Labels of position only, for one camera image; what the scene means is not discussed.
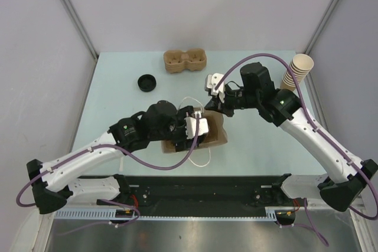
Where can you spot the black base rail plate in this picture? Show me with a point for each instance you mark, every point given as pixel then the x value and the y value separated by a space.
pixel 205 195

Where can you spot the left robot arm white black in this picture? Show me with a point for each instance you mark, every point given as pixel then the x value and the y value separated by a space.
pixel 59 182

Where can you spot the brown pulp cup carrier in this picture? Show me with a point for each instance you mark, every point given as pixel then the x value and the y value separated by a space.
pixel 177 61

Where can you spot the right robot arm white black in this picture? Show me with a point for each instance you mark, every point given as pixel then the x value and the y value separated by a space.
pixel 346 174

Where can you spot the stack of paper cups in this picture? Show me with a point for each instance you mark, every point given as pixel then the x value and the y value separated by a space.
pixel 300 65

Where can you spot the brown paper bag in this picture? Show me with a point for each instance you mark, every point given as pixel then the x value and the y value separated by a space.
pixel 216 136

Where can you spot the white cable duct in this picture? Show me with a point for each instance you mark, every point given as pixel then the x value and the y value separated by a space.
pixel 122 215

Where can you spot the stack of black lids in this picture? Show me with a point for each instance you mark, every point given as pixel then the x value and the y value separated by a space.
pixel 147 83

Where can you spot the white straw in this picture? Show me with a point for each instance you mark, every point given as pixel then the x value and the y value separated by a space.
pixel 121 164

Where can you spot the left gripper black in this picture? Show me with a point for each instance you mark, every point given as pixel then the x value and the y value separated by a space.
pixel 180 143

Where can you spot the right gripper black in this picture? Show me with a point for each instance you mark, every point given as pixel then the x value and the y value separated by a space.
pixel 223 107

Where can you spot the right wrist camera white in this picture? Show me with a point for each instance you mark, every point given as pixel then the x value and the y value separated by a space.
pixel 214 86

